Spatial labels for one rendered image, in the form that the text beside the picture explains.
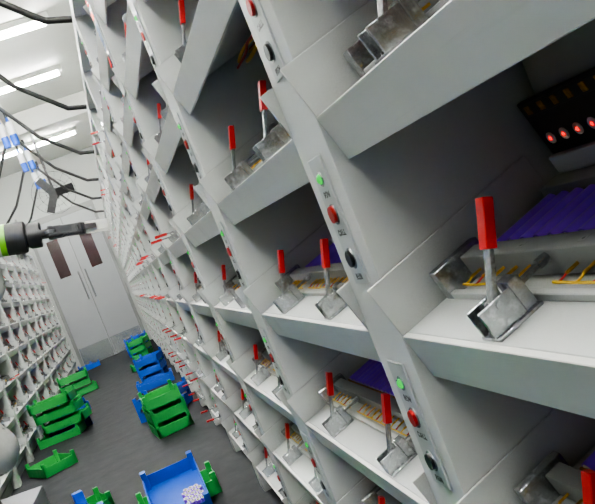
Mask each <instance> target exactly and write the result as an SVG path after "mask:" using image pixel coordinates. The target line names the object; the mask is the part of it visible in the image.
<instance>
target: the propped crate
mask: <svg viewBox="0 0 595 504"><path fill-rule="evenodd" d="M185 453H186V455H187V458H185V459H182V460H180V461H178V462H176V463H174V464H171V465H169V466H167V467H165V468H163V469H160V470H158V471H156V472H154V473H151V474H149V475H147V476H146V473H145V471H142V472H139V474H140V477H141V479H142V483H143V486H144V490H145V493H146V496H147V500H148V503H149V504H185V503H184V500H183V497H182V495H181V494H182V493H183V490H184V489H185V488H188V487H189V486H193V485H194V484H196V483H197V484H198V485H202V488H203V490H204V492H202V494H203V496H204V499H205V501H204V502H202V503H200V504H213V502H212V500H211V497H210V494H209V492H208V490H207V487H206V485H205V483H204V480H203V478H202V476H201V473H200V471H199V469H198V466H197V464H196V462H195V459H194V458H193V455H192V453H191V450H188V451H186V452H185Z"/></svg>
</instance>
